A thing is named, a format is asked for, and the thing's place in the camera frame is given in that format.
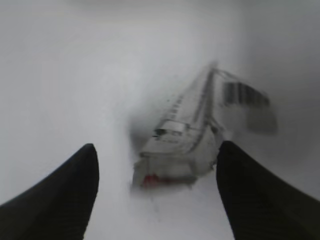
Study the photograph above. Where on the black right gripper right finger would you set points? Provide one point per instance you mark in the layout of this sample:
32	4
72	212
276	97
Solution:
258	204

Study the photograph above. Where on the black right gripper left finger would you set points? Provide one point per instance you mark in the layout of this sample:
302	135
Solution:
59	207

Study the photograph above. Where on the waste paper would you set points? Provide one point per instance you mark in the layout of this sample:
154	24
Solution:
184	145

